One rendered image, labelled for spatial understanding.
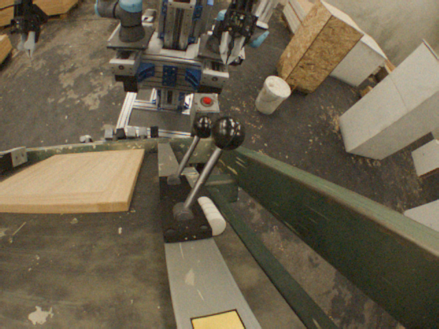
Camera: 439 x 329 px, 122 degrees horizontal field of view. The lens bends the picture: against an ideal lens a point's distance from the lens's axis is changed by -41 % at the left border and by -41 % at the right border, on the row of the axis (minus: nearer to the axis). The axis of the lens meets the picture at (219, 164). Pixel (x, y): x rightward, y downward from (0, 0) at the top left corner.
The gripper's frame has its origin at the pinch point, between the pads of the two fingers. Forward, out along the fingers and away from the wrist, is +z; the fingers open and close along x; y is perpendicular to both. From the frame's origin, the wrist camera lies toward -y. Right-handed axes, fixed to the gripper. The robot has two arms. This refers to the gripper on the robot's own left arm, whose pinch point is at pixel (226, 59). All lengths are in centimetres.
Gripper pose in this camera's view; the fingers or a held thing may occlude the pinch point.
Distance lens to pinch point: 59.5
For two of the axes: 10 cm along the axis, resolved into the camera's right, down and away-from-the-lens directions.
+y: 0.7, 6.4, -7.7
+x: 9.7, 1.4, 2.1
